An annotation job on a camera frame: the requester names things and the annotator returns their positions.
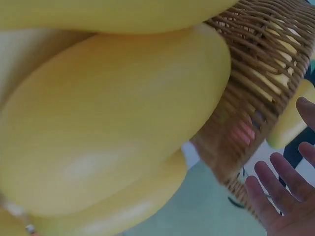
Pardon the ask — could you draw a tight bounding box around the large yellow mango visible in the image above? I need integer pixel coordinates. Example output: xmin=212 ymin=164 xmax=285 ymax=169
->
xmin=0 ymin=23 xmax=232 ymax=217

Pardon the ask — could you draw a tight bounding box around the brown wicker basket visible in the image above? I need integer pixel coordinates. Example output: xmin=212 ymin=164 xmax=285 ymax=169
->
xmin=190 ymin=0 xmax=315 ymax=221

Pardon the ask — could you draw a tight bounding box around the person's right hand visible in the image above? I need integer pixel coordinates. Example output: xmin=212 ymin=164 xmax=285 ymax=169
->
xmin=244 ymin=96 xmax=315 ymax=236

